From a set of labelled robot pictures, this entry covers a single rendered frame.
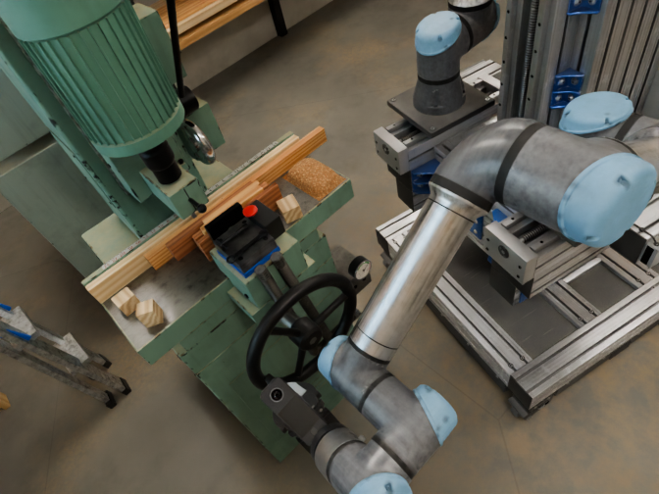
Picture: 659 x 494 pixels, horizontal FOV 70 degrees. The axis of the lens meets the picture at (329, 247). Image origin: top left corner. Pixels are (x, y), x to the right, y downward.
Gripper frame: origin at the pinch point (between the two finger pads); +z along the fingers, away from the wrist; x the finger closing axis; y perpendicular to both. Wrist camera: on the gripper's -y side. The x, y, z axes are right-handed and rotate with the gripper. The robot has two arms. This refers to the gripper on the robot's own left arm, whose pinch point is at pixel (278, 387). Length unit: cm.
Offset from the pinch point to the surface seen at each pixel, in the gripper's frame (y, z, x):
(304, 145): -25, 32, 44
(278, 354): 14.9, 34.6, 5.5
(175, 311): -18.6, 19.1, -4.9
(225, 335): -4.5, 24.3, -1.1
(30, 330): -20, 98, -46
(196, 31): -72, 210, 99
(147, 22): -66, 30, 30
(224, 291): -14.8, 18.9, 5.1
